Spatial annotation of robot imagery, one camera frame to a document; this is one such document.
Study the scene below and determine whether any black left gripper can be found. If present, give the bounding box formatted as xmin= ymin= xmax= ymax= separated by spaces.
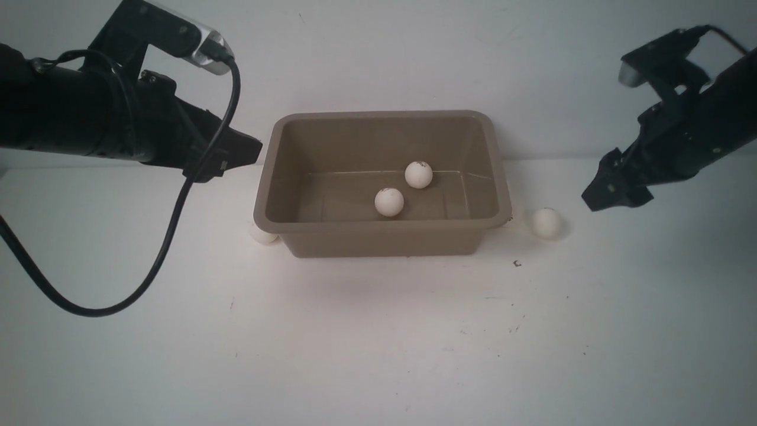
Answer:
xmin=135 ymin=71 xmax=263 ymax=181

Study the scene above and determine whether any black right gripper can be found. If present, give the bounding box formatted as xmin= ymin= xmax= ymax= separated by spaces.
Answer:
xmin=581 ymin=98 xmax=719 ymax=211

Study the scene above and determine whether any white plain table-tennis ball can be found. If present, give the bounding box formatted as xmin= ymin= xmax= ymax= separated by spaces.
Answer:
xmin=374 ymin=187 xmax=405 ymax=218

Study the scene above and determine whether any white ball with logo rear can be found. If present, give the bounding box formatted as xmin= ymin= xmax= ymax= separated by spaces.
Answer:
xmin=405 ymin=161 xmax=434 ymax=189

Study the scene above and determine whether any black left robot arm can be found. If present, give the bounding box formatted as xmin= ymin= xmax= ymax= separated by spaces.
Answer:
xmin=2 ymin=45 xmax=262 ymax=183

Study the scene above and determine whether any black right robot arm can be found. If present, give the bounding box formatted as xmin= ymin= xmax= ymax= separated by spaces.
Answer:
xmin=609 ymin=52 xmax=755 ymax=192

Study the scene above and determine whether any tan plastic bin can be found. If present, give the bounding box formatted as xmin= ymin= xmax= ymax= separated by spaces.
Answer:
xmin=253 ymin=110 xmax=513 ymax=258

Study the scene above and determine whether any white ball left of bin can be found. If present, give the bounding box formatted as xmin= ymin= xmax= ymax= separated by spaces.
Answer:
xmin=248 ymin=224 xmax=279 ymax=246

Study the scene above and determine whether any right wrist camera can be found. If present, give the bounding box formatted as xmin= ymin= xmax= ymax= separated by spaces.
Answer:
xmin=617 ymin=26 xmax=710 ymax=112

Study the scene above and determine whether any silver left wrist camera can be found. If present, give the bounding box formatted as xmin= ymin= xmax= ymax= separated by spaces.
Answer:
xmin=89 ymin=1 xmax=233 ymax=76

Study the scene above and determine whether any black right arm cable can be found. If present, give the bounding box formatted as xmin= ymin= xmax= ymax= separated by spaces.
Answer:
xmin=698 ymin=25 xmax=752 ymax=57

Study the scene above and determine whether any black left camera cable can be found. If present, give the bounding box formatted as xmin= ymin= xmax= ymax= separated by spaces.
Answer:
xmin=0 ymin=56 xmax=242 ymax=318

